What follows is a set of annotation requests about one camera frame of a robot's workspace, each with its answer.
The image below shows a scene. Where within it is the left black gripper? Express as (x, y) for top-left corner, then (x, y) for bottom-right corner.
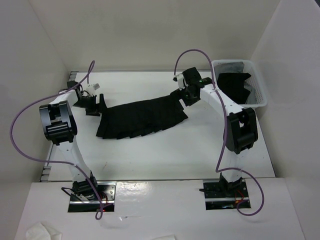
(72, 93), (110, 117)

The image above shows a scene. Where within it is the black pleated skirt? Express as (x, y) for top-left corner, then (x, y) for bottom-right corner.
(96, 95), (188, 140)

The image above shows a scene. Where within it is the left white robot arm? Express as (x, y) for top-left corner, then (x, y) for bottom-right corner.
(39, 80), (107, 200)

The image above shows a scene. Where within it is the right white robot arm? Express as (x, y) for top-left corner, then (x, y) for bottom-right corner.
(173, 67), (258, 197)

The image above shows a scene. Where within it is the black skirt in basket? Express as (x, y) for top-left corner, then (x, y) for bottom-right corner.
(217, 72), (252, 104)

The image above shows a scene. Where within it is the white plastic basket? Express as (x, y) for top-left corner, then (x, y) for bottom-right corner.
(211, 59), (268, 109)

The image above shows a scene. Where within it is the crumpled white tissue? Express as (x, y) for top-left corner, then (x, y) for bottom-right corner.
(25, 222), (62, 240)

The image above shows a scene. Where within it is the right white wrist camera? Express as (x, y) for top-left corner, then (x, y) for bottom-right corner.
(172, 73), (185, 90)

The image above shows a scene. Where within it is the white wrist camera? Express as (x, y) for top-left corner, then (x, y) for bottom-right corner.
(172, 73), (185, 90)
(85, 83), (100, 96)

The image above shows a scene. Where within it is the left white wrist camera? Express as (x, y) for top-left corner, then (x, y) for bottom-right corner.
(85, 83), (100, 96)

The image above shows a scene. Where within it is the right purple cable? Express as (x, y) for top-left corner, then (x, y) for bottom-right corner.
(173, 49), (265, 216)

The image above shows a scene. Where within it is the purple cable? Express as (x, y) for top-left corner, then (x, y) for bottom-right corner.
(9, 59), (113, 221)
(173, 49), (265, 216)

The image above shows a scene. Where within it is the aluminium table edge rail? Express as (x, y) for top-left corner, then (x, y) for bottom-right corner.
(39, 71), (78, 182)

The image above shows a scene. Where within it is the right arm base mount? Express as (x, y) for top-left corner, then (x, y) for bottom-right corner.
(199, 179), (251, 210)

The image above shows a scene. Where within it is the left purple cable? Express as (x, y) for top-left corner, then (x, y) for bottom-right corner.
(9, 59), (113, 221)

